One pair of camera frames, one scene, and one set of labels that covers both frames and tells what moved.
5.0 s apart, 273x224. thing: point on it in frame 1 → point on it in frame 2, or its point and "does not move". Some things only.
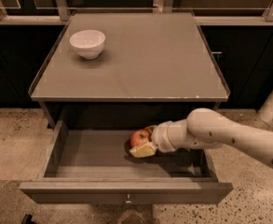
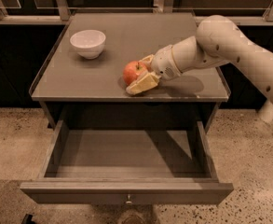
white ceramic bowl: x=88 y=44 does not move
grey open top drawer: x=90 y=163 does not move
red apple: x=139 y=137 → x=132 y=71
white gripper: x=159 y=136 → x=162 y=63
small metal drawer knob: x=128 y=201 does not move
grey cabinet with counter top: x=155 y=67 does not move
